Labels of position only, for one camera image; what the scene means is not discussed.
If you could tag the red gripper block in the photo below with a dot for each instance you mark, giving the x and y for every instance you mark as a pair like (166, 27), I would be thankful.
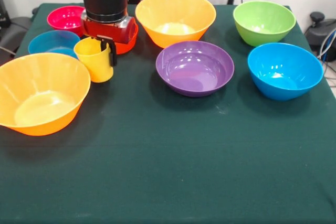
(123, 33)

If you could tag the yellow plastic cup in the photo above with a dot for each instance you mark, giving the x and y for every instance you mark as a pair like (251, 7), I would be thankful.
(92, 66)

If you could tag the large orange bowl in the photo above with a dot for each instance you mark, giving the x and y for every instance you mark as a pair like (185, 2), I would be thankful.
(174, 16)
(39, 95)

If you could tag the red plastic bowl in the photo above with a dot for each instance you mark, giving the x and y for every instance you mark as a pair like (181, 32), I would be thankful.
(126, 48)

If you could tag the pink plastic bowl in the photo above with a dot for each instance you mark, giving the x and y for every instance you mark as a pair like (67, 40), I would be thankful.
(64, 19)

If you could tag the small translucent blue bowl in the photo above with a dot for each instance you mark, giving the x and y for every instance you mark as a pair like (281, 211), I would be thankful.
(50, 41)

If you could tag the purple plastic bowl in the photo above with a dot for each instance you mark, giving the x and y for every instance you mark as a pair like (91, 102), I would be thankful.
(194, 69)

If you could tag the dark grey chair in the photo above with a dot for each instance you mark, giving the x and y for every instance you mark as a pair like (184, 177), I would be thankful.
(15, 30)

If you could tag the dark green tablecloth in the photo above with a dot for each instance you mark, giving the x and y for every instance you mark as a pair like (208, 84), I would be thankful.
(168, 169)

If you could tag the green plastic bowl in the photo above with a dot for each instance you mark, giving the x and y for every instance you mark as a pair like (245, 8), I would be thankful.
(262, 22)

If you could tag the large blue bowl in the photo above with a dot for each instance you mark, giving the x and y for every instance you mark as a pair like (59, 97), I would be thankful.
(283, 72)

